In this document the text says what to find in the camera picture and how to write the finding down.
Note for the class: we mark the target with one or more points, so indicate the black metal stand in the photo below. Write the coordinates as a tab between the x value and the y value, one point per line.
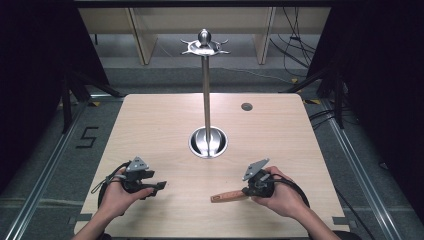
333	90
71	96

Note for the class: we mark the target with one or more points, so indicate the steel utensil stand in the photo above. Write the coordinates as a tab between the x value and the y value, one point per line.
206	100

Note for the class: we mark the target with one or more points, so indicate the person's left hand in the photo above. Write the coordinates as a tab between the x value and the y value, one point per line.
115	198

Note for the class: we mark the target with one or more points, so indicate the aluminium floor rail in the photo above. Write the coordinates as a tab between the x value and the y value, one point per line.
43	176
360	176

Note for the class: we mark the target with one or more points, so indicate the black curtain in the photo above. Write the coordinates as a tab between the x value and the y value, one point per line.
33	83
386	100

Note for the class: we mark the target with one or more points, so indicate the beige wooden desk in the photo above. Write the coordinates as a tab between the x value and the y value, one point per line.
146	33

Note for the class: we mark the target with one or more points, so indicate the person's right hand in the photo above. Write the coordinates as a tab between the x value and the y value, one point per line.
283	200

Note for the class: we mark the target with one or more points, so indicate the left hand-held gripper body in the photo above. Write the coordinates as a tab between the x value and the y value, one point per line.
136	176

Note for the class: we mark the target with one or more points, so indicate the yellow black tape marker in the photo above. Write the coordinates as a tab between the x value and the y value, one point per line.
95	104
311	101

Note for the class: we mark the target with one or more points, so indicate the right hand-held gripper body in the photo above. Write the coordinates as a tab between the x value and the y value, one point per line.
261	185

